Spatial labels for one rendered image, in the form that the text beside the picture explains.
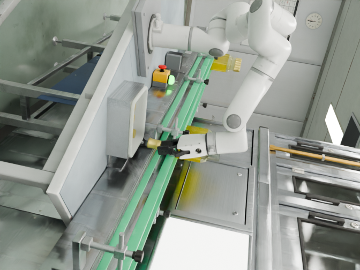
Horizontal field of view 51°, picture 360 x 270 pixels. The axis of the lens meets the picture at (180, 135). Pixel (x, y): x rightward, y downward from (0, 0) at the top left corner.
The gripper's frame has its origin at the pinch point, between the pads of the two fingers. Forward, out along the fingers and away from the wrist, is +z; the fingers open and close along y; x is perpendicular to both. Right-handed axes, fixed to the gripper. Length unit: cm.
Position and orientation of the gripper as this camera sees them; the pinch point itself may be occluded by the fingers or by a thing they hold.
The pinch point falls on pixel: (164, 147)
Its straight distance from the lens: 131.0
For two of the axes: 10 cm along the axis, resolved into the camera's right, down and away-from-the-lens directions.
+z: -9.8, 0.9, 2.0
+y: 1.4, -4.4, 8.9
